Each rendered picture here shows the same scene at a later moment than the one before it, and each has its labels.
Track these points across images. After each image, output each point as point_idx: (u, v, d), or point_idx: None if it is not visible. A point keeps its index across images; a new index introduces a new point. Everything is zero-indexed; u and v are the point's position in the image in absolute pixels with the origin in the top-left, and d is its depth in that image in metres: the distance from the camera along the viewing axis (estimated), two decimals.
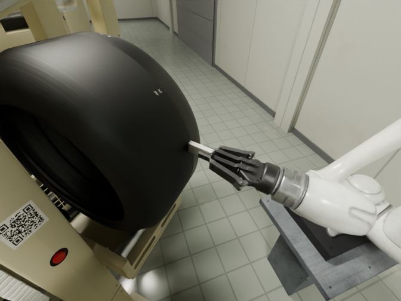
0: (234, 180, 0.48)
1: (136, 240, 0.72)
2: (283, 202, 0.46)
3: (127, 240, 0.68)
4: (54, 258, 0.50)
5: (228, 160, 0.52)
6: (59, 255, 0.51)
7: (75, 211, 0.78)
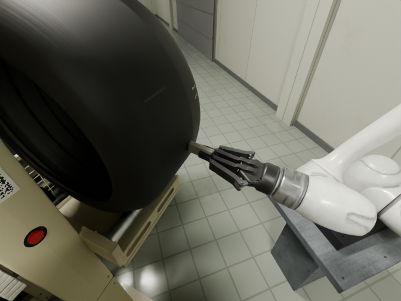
0: (234, 180, 0.48)
1: (121, 216, 0.63)
2: (283, 202, 0.46)
3: None
4: (28, 237, 0.42)
5: (228, 160, 0.52)
6: (36, 235, 0.43)
7: None
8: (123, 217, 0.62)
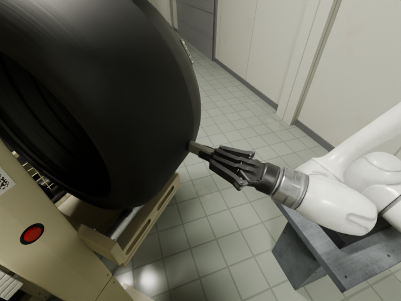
0: (234, 180, 0.48)
1: (129, 221, 0.62)
2: (283, 202, 0.46)
3: (113, 220, 0.61)
4: (25, 235, 0.41)
5: (228, 160, 0.52)
6: (33, 232, 0.42)
7: (53, 188, 0.70)
8: (130, 222, 0.62)
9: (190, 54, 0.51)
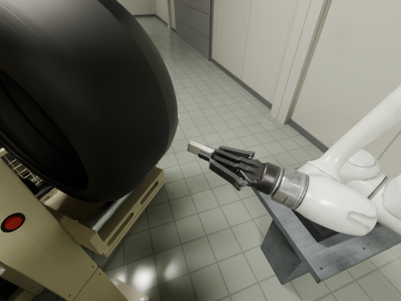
0: (234, 180, 0.47)
1: None
2: (283, 202, 0.46)
3: (107, 221, 0.65)
4: (6, 223, 0.44)
5: (228, 160, 0.52)
6: (13, 221, 0.45)
7: (45, 184, 0.72)
8: (101, 208, 0.66)
9: None
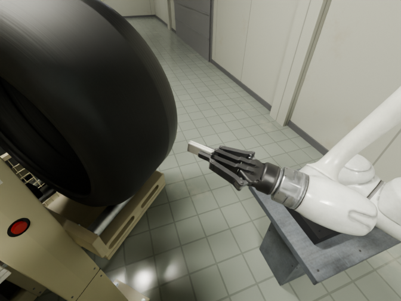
0: (234, 180, 0.47)
1: (112, 220, 0.69)
2: (283, 202, 0.46)
3: (102, 218, 0.64)
4: (12, 227, 0.46)
5: (228, 160, 0.52)
6: (19, 226, 0.47)
7: (43, 187, 0.76)
8: None
9: None
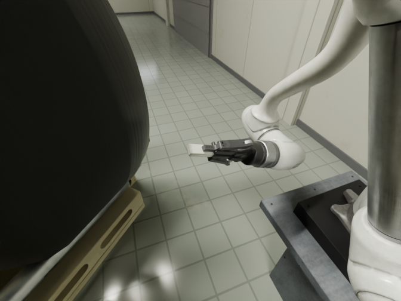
0: (224, 160, 0.63)
1: (44, 277, 0.41)
2: None
3: (20, 282, 0.37)
4: None
5: (225, 150, 0.57)
6: None
7: None
8: (43, 275, 0.42)
9: None
